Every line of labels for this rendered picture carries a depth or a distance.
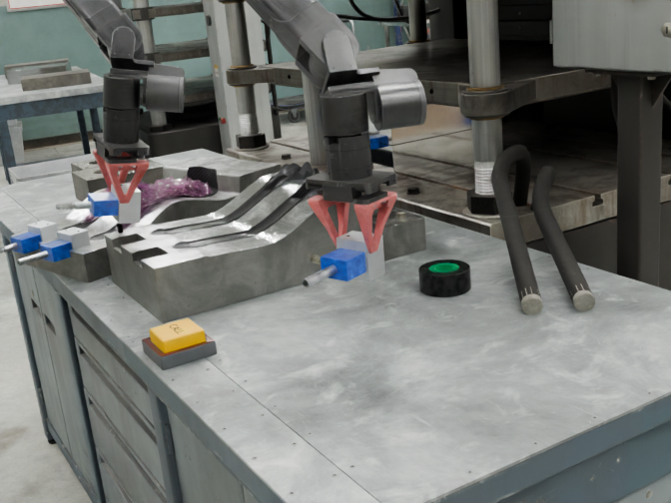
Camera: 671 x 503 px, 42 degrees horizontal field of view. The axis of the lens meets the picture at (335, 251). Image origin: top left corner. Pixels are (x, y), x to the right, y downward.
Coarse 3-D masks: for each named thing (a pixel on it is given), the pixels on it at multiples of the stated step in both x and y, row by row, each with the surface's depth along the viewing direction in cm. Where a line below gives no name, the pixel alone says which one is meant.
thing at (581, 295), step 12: (540, 216) 145; (552, 216) 144; (540, 228) 143; (552, 228) 140; (552, 240) 137; (564, 240) 136; (552, 252) 135; (564, 252) 132; (564, 264) 129; (576, 264) 129; (564, 276) 127; (576, 276) 125; (576, 288) 123; (588, 288) 123; (576, 300) 122; (588, 300) 121
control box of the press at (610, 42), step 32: (576, 0) 160; (608, 0) 154; (640, 0) 148; (576, 32) 162; (608, 32) 156; (640, 32) 150; (576, 64) 164; (608, 64) 157; (640, 64) 151; (640, 96) 159; (640, 128) 161; (640, 160) 163; (640, 192) 165; (640, 224) 166; (640, 256) 168
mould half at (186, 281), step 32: (256, 192) 160; (288, 192) 153; (160, 224) 156; (256, 224) 149; (288, 224) 143; (320, 224) 143; (352, 224) 146; (416, 224) 153; (128, 256) 141; (160, 256) 135; (192, 256) 134; (224, 256) 135; (256, 256) 138; (288, 256) 141; (320, 256) 144; (384, 256) 151; (128, 288) 146; (160, 288) 131; (192, 288) 134; (224, 288) 136; (256, 288) 139; (160, 320) 133
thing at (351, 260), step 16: (336, 240) 113; (352, 240) 112; (336, 256) 110; (352, 256) 109; (368, 256) 111; (320, 272) 107; (336, 272) 109; (352, 272) 109; (368, 272) 111; (384, 272) 114
